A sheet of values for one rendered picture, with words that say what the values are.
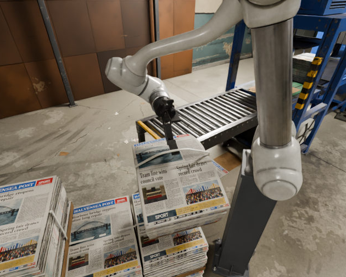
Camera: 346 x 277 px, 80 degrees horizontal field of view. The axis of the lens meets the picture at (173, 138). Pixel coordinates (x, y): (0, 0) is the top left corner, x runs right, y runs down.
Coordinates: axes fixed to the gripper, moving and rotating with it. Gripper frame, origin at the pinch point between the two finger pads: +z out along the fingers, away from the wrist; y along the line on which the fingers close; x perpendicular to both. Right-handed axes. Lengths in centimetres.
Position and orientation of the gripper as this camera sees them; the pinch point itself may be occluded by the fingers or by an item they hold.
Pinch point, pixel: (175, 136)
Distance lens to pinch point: 70.9
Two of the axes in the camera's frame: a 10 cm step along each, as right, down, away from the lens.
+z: 2.6, 6.3, -7.3
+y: 0.0, 7.6, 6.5
